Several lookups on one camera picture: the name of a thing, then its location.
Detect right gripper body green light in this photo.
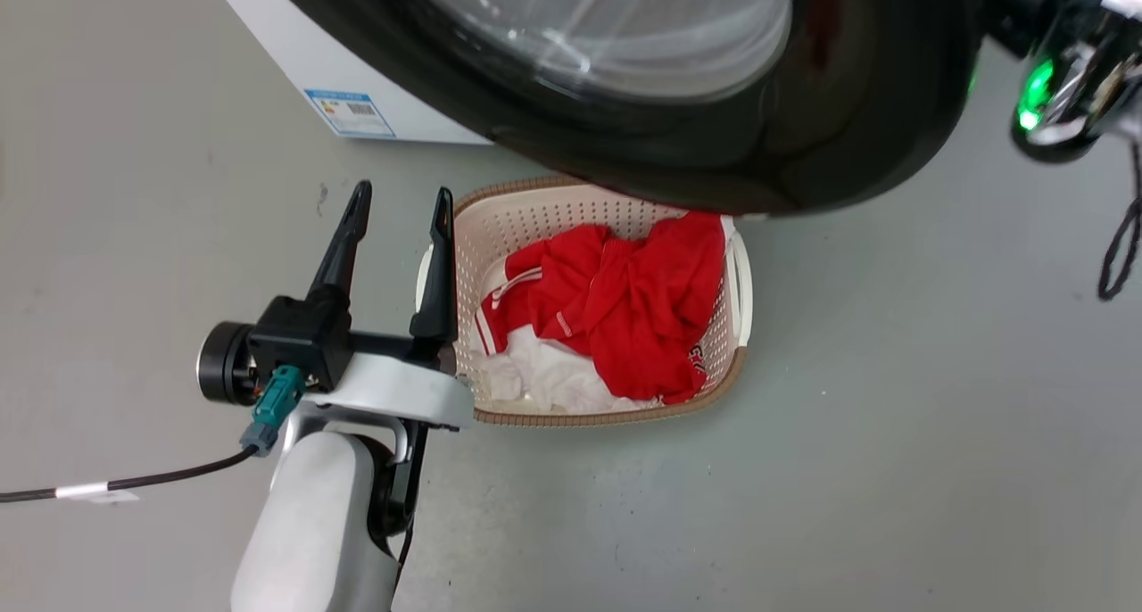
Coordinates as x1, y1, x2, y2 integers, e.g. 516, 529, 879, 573
1010, 0, 1142, 164

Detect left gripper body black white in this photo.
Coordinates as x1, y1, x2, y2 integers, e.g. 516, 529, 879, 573
197, 294, 476, 432

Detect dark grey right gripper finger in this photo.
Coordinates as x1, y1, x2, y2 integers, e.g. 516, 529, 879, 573
972, 0, 1073, 58

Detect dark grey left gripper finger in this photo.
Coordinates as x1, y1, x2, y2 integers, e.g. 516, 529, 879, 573
410, 186, 459, 345
307, 180, 374, 317

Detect black round washing machine door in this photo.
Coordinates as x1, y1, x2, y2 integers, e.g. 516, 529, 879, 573
259, 0, 984, 218

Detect white washing machine body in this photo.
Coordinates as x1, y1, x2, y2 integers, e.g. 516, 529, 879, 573
204, 0, 493, 146

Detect beige white plastic laundry basket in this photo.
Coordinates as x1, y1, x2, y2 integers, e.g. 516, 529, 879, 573
416, 176, 754, 428

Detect blue white energy label sticker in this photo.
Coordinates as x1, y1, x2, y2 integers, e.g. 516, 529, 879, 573
304, 89, 397, 139

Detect red garment with white stripes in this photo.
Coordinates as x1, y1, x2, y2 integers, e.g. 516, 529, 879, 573
472, 211, 729, 406

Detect thin black looped cable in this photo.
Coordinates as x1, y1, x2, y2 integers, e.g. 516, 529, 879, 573
1096, 139, 1142, 302

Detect black cable with teal connector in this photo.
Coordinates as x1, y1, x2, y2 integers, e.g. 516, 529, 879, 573
0, 365, 309, 507

